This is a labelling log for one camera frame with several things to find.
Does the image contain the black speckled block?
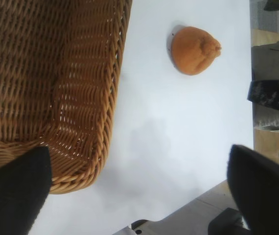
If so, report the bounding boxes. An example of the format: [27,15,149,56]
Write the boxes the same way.
[247,77,279,116]

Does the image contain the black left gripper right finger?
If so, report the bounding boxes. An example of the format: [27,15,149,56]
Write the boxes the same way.
[226,144,279,235]

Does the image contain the orange cone-shaped bread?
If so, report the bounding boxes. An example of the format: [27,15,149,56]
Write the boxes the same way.
[170,26,222,76]

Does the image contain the grey box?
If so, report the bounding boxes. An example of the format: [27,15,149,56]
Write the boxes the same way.
[251,41,279,81]

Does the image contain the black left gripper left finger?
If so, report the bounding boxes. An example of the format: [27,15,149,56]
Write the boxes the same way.
[0,146,53,235]

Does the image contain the black rounded base block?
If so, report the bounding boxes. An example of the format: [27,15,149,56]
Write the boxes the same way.
[207,207,243,235]

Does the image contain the brown woven wicker basket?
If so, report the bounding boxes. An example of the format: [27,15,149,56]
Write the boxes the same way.
[0,0,133,195]

